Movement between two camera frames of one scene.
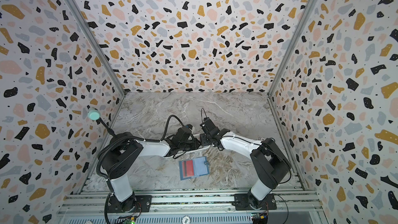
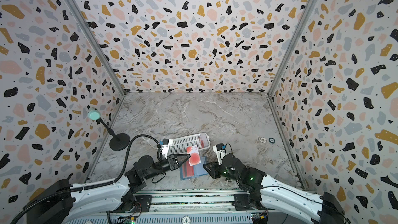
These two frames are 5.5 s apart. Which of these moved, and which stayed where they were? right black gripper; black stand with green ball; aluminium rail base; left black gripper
Moved: left black gripper; right black gripper
Stayed: aluminium rail base; black stand with green ball
